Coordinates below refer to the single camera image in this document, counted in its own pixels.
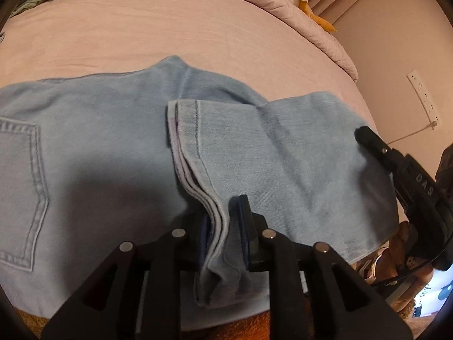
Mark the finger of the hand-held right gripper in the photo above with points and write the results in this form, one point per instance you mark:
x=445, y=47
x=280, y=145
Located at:
x=375, y=143

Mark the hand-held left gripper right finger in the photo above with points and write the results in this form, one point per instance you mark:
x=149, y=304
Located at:
x=244, y=226

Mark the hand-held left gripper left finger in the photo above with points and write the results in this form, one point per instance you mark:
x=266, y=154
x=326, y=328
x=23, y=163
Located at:
x=204, y=233

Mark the light blue denim pants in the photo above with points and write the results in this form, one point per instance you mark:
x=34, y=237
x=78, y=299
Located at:
x=106, y=131

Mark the white power strip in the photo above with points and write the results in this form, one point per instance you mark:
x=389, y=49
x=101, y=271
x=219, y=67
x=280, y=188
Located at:
x=423, y=95

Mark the pink quilt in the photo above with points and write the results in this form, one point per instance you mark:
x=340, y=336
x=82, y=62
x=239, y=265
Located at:
x=318, y=42

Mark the pink curtain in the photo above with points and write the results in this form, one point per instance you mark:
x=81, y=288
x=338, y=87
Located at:
x=339, y=0

